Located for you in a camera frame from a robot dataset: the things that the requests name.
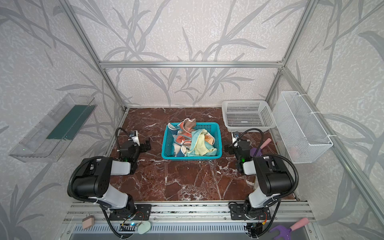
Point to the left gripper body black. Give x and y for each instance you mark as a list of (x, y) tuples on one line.
[(142, 145)]

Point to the pile of coloured towels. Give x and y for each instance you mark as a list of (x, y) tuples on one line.
[(182, 134)]

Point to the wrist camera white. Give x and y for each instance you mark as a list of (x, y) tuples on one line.
[(235, 136), (134, 136)]

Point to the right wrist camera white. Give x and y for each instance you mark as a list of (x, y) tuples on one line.
[(235, 136)]

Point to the pale green oval pad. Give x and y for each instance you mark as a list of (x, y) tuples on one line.
[(144, 227)]

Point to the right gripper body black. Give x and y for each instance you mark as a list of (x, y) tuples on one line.
[(231, 148)]

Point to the white wire mesh basket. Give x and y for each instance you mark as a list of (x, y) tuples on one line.
[(304, 137)]

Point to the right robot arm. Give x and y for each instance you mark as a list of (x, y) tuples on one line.
[(277, 177)]

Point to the yellow teal whale towel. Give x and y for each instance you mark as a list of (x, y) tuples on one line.
[(202, 144)]

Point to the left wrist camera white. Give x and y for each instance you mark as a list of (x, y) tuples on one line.
[(134, 136)]

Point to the white plastic basket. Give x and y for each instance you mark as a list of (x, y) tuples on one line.
[(241, 115)]

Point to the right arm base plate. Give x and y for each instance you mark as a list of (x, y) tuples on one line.
[(244, 211)]

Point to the teal plastic basket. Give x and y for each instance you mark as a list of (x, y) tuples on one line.
[(213, 128)]

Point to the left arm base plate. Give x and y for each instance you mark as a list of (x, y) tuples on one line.
[(141, 212)]

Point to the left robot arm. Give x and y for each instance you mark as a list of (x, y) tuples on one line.
[(91, 180)]

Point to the brown sponge block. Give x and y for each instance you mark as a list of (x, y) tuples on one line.
[(88, 222)]

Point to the clear acrylic wall shelf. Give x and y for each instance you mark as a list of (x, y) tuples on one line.
[(49, 139)]

